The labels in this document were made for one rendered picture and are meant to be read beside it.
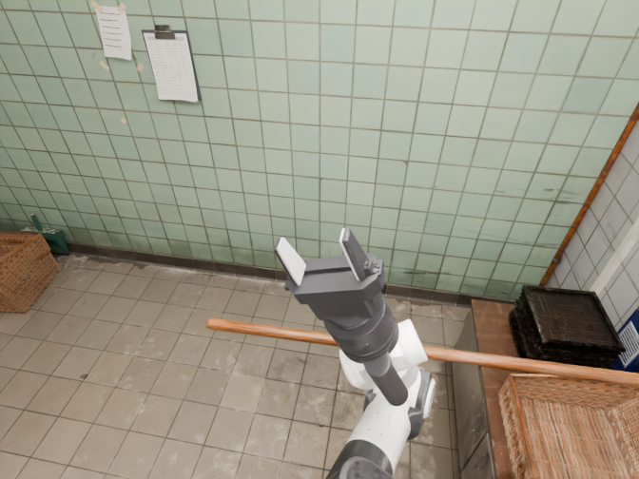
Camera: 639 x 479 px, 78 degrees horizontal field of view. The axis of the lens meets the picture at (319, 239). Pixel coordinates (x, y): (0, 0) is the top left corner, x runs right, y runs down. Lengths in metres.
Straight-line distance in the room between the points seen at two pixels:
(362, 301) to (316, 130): 1.65
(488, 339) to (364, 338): 1.43
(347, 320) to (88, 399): 2.19
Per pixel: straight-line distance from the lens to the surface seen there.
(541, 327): 1.72
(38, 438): 2.60
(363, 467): 0.66
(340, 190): 2.21
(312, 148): 2.11
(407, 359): 0.60
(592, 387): 1.77
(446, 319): 2.68
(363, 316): 0.49
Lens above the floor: 2.03
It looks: 41 degrees down
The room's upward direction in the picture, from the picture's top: straight up
